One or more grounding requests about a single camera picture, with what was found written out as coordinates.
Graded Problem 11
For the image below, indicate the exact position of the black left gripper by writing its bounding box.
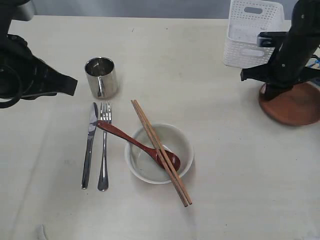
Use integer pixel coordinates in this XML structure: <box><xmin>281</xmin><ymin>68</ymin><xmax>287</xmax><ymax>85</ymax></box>
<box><xmin>0</xmin><ymin>34</ymin><xmax>78</xmax><ymax>98</ymax></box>

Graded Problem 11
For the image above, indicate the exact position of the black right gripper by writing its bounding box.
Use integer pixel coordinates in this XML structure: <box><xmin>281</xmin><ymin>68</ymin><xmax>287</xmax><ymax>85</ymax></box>
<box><xmin>240</xmin><ymin>44</ymin><xmax>320</xmax><ymax>101</ymax></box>

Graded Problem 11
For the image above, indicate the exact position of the brown round plate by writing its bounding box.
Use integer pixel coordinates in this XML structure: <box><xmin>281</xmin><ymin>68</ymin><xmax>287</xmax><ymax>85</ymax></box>
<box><xmin>258</xmin><ymin>83</ymin><xmax>320</xmax><ymax>127</ymax></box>

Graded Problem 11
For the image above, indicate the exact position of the blue chips snack bag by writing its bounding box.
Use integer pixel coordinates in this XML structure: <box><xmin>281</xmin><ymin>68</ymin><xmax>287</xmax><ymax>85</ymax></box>
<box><xmin>306</xmin><ymin>54</ymin><xmax>320</xmax><ymax>87</ymax></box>

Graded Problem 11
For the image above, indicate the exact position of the white perforated plastic basket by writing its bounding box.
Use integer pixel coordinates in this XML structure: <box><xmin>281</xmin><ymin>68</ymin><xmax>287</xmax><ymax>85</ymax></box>
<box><xmin>223</xmin><ymin>0</ymin><xmax>285</xmax><ymax>69</ymax></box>

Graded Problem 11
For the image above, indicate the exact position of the silver metal cup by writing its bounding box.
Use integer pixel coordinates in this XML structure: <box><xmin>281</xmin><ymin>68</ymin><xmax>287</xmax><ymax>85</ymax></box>
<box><xmin>84</xmin><ymin>56</ymin><xmax>118</xmax><ymax>100</ymax></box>

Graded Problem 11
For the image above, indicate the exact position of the silver table knife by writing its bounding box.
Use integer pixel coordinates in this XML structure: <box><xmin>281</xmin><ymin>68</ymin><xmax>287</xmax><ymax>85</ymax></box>
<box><xmin>81</xmin><ymin>102</ymin><xmax>98</xmax><ymax>189</ymax></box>

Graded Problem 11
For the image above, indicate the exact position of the wooden chopstick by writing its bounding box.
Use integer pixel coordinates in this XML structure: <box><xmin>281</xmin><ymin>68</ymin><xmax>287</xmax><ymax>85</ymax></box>
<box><xmin>133</xmin><ymin>99</ymin><xmax>193</xmax><ymax>206</ymax></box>
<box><xmin>130</xmin><ymin>99</ymin><xmax>189</xmax><ymax>208</ymax></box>

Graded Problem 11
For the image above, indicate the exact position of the brown wooden spoon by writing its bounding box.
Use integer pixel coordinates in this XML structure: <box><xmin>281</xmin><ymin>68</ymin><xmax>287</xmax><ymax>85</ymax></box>
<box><xmin>96</xmin><ymin>120</ymin><xmax>181</xmax><ymax>171</ymax></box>

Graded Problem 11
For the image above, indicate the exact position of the silver metal fork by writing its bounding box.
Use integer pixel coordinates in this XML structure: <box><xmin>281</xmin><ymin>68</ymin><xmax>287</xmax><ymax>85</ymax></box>
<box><xmin>97</xmin><ymin>102</ymin><xmax>112</xmax><ymax>192</ymax></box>

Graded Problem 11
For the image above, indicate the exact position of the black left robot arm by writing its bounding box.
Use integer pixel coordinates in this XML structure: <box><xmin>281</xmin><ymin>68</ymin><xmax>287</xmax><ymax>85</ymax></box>
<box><xmin>0</xmin><ymin>0</ymin><xmax>78</xmax><ymax>100</ymax></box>

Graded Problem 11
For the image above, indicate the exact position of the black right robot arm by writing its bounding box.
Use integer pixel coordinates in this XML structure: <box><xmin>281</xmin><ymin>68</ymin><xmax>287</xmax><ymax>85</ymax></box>
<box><xmin>240</xmin><ymin>0</ymin><xmax>320</xmax><ymax>101</ymax></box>

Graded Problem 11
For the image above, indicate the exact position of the grey backdrop curtain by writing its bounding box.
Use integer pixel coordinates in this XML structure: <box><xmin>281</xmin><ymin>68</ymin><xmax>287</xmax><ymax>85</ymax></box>
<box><xmin>32</xmin><ymin>0</ymin><xmax>320</xmax><ymax>21</ymax></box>

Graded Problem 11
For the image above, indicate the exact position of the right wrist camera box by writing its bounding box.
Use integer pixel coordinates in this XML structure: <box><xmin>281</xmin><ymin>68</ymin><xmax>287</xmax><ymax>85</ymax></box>
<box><xmin>257</xmin><ymin>31</ymin><xmax>288</xmax><ymax>48</ymax></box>

